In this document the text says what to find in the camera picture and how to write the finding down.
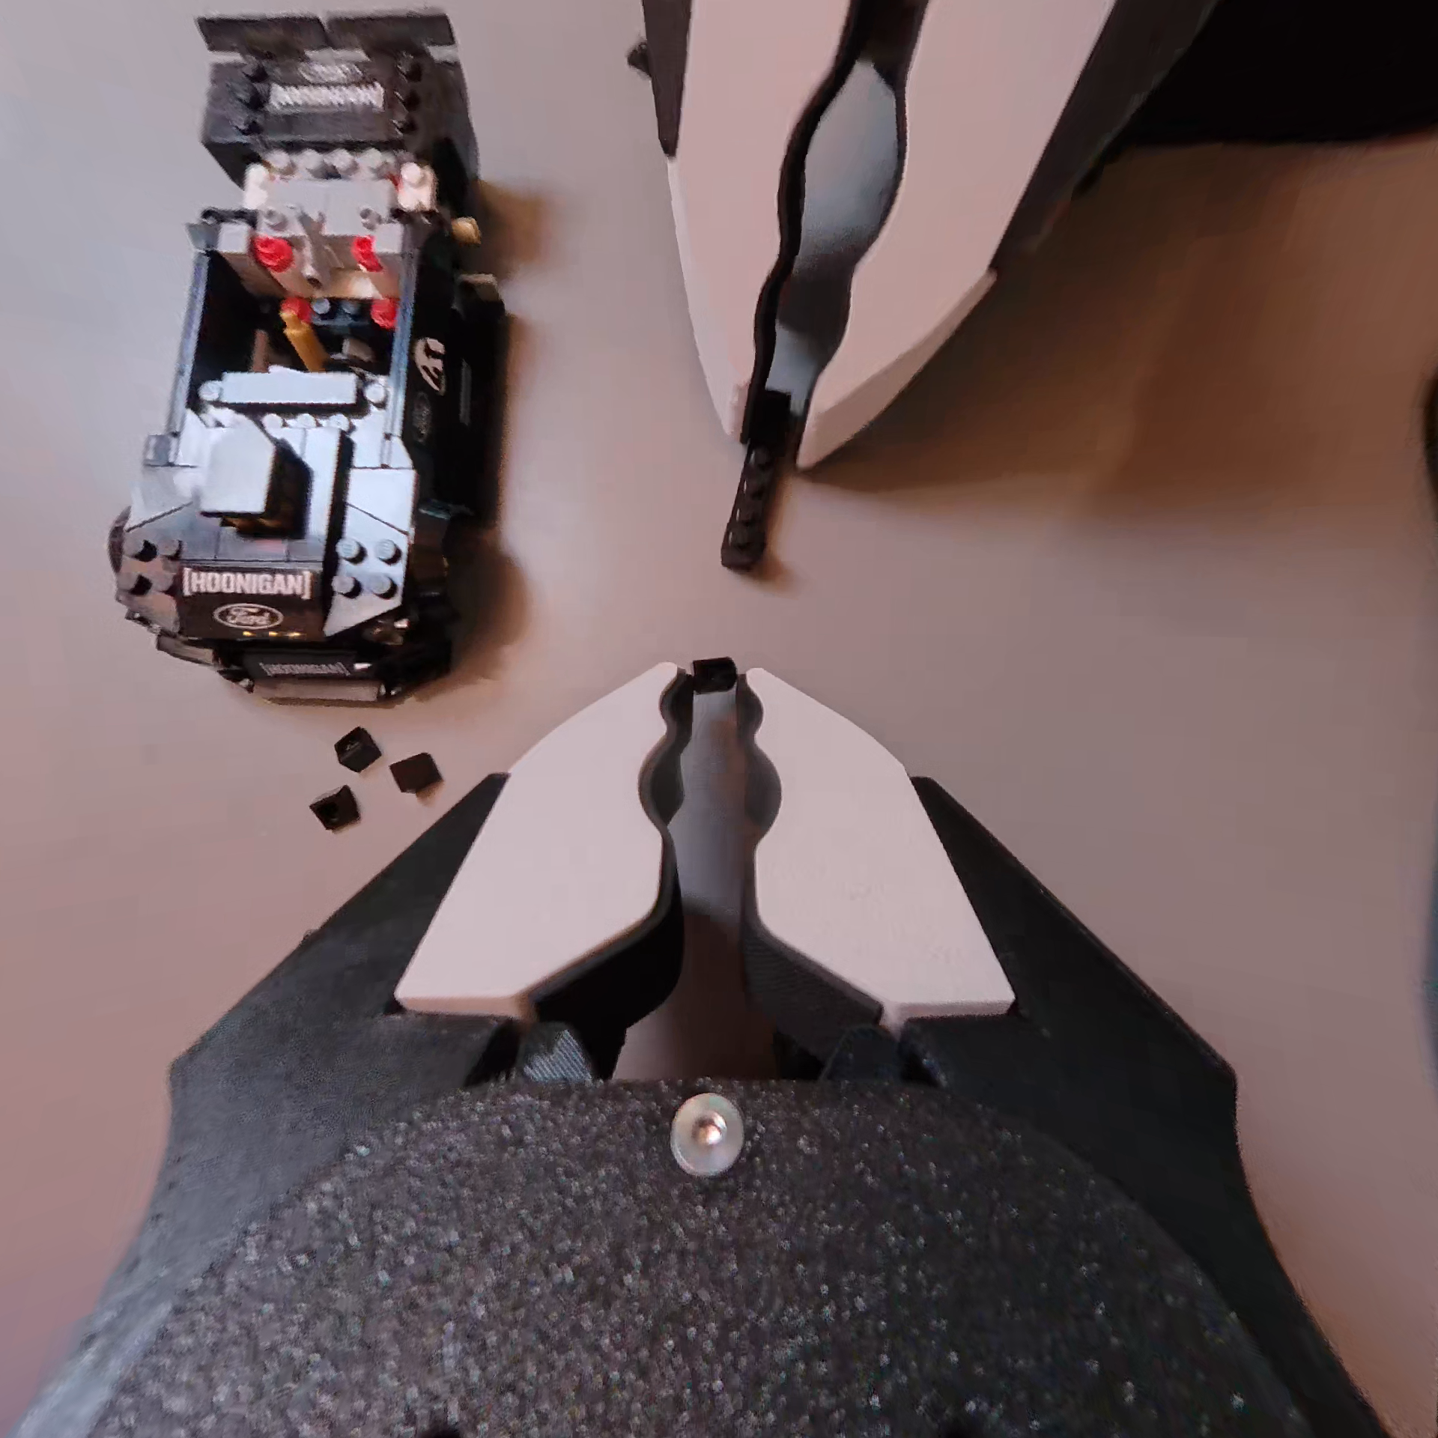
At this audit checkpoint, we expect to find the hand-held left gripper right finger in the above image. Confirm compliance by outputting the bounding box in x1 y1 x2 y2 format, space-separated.
743 667 1017 1035

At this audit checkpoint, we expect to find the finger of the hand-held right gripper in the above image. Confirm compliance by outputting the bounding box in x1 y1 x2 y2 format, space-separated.
798 0 1118 469
668 0 866 440

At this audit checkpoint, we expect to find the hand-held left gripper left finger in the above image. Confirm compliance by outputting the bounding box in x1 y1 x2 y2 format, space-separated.
394 664 687 1023

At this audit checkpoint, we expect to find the black long lego plate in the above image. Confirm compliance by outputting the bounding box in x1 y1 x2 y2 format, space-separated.
719 383 800 575

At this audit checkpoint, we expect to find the black lego car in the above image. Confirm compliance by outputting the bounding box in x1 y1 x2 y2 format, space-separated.
108 12 507 702

